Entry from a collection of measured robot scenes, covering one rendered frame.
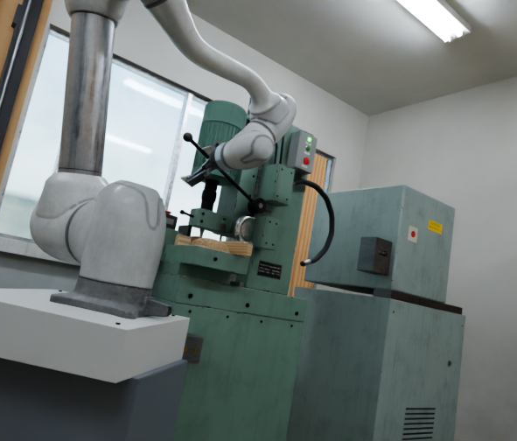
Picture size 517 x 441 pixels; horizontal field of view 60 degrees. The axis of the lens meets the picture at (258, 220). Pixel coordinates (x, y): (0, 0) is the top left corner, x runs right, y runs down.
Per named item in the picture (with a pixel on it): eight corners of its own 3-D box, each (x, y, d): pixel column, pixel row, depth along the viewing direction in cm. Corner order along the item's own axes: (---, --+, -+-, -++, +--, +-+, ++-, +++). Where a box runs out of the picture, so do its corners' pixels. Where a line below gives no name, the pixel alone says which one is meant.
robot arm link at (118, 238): (107, 283, 85) (133, 172, 88) (55, 270, 96) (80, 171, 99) (169, 291, 98) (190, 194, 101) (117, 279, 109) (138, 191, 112)
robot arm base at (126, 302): (150, 324, 84) (157, 294, 85) (45, 300, 88) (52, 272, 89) (181, 318, 102) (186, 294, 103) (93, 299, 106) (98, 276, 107)
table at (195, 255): (102, 253, 184) (106, 238, 185) (170, 266, 202) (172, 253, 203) (166, 258, 136) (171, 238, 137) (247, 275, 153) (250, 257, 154)
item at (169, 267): (132, 268, 180) (135, 258, 181) (179, 276, 192) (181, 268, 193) (178, 274, 148) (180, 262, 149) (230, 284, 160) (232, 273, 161)
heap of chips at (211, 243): (185, 245, 151) (187, 234, 151) (220, 253, 158) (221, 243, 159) (198, 245, 143) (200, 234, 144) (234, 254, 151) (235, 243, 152)
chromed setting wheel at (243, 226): (229, 242, 171) (235, 211, 173) (255, 248, 178) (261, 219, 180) (234, 242, 169) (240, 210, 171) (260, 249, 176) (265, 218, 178)
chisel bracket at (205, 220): (186, 229, 176) (191, 208, 178) (216, 237, 184) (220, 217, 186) (195, 228, 171) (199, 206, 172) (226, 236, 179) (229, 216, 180)
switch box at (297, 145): (285, 168, 189) (291, 132, 191) (303, 175, 194) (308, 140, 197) (295, 166, 184) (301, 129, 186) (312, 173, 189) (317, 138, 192)
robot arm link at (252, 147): (236, 178, 139) (260, 150, 144) (266, 173, 126) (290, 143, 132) (214, 152, 134) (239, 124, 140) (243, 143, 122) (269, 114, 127)
